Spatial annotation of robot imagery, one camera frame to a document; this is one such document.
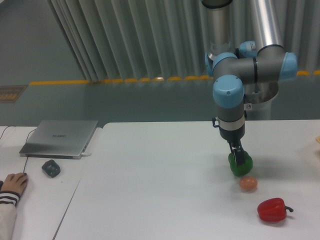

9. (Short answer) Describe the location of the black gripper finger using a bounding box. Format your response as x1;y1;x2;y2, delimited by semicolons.
228;141;245;166

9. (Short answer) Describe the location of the white usb plug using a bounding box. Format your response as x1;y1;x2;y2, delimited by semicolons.
81;152;92;157

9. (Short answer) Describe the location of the brown egg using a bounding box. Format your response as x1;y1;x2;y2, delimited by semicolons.
238;176;258;192

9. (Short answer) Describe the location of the green bell pepper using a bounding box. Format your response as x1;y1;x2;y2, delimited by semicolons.
228;151;253;177

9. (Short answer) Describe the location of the small black gadget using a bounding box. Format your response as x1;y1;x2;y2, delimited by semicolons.
41;159;61;178

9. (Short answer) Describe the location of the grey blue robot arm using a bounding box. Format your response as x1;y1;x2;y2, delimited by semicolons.
201;0;298;166

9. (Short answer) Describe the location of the grey pleated curtain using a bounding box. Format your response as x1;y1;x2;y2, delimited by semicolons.
47;0;320;82

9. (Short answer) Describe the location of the silver closed laptop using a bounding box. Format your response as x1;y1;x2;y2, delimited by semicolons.
19;120;98;159

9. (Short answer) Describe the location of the white striped sleeve forearm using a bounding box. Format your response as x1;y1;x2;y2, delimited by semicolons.
0;191;21;240

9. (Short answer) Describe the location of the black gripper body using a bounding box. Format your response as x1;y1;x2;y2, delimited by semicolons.
212;116;245;144

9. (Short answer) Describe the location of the red bell pepper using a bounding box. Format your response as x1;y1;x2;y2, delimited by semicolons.
257;197;294;222

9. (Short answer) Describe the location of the black mouse cable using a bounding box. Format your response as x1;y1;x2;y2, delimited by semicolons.
0;125;38;174

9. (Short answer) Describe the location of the person's hand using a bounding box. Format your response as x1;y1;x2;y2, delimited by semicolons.
0;172;29;196

